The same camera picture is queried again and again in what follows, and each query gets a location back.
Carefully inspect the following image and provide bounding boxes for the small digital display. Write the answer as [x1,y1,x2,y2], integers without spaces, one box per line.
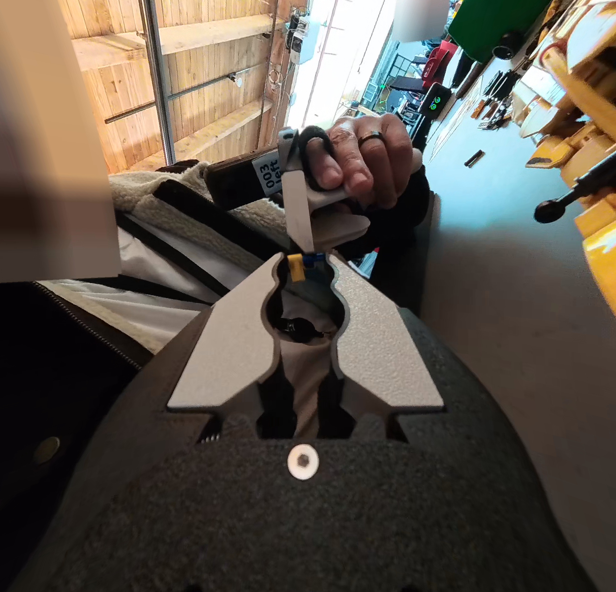
[423,83,453,118]

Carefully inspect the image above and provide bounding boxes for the black toy tire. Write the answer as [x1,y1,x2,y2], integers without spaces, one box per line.
[491,33,525,61]

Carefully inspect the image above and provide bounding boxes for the black fleece-lined jacket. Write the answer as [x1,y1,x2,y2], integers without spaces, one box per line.
[0,161,289,554]

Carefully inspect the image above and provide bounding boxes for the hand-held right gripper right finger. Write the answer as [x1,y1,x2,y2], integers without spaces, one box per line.
[318,254,444,439]

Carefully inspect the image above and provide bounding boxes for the light grey hoodie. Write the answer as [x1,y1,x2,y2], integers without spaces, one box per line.
[36,226,217,354]

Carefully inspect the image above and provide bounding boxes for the yellow brick car model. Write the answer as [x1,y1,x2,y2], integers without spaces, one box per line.
[510,0,616,313]

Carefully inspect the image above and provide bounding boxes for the green plastic bin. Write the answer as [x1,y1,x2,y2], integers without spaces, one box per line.
[448,0,573,63]

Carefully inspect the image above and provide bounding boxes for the white ceiling device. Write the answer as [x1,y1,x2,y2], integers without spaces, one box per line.
[288,14,321,65]

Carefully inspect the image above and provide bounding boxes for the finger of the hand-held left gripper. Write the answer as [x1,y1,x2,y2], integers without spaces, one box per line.
[281,170,317,253]

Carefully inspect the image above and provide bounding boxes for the pile of yellow black pieces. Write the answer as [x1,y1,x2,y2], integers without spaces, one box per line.
[469,69,523,130]

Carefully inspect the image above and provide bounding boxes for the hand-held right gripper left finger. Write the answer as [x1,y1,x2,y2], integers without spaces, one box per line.
[167,252,298,439]

